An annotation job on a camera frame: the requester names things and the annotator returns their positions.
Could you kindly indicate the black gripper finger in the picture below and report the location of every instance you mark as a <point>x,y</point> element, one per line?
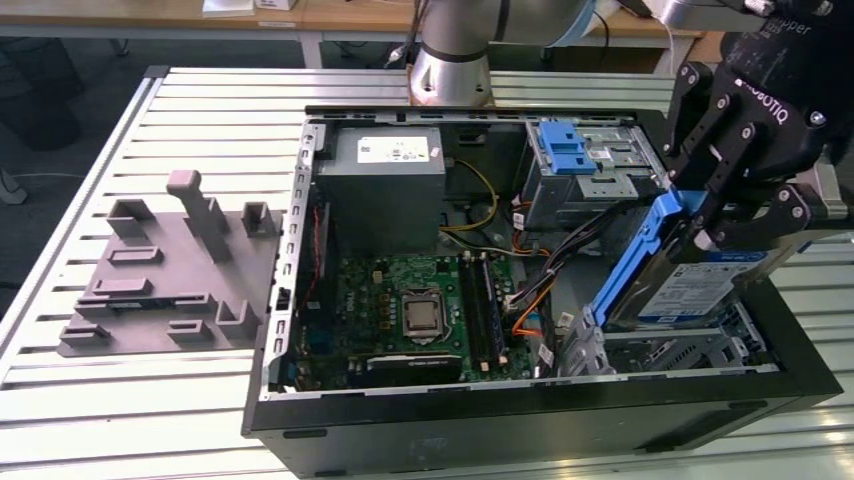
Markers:
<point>788,210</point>
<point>717,150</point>

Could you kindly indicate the hard disk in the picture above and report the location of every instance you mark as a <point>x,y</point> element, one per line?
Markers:
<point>694,290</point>

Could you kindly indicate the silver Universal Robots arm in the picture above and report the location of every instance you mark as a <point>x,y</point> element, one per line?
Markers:
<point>454,30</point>

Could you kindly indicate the metal disk bay cage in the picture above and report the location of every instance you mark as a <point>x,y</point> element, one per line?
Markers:
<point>668,340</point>

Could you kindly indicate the wooden cabinet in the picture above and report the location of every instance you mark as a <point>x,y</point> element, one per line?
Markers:
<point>704,47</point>

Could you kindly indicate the metal optical drive cage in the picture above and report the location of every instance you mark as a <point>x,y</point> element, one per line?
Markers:
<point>588,192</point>

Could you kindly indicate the blue plastic drive latch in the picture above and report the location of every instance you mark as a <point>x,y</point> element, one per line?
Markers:
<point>564,150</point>

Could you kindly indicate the RAM stick in motherboard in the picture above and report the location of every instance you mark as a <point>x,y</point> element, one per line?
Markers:
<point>496,310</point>

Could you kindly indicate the black RAM slot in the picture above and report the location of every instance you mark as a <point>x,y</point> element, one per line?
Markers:
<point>473,310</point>

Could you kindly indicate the grey power supply unit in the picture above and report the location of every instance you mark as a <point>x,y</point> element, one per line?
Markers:
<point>388,210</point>

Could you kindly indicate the black CPU socket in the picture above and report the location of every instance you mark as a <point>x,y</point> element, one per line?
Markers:
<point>428,292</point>

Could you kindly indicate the silver CPU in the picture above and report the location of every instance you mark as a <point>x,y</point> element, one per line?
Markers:
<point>422,317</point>

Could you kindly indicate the green motherboard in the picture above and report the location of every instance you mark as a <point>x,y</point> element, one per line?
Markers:
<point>374,280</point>

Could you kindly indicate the black graphics card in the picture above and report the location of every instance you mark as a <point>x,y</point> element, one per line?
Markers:
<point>408,367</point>

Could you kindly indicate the black open PC case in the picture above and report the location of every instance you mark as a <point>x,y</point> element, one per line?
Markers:
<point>468,430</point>

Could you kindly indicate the small white box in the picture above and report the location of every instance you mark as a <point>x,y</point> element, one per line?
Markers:
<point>275,4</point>

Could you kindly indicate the large white box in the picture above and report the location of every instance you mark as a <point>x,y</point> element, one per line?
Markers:
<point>227,6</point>

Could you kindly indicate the grey parts rack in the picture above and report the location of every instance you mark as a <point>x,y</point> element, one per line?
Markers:
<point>167,280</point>

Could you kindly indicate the wooden desk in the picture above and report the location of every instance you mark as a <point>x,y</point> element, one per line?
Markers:
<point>134,21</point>

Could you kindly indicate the dark office chair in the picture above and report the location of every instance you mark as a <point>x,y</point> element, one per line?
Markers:
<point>41,100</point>

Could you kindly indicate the grey stand foot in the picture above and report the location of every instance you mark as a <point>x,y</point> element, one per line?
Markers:
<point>10,190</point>

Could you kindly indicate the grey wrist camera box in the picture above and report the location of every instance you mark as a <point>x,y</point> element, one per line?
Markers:
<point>701,12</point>

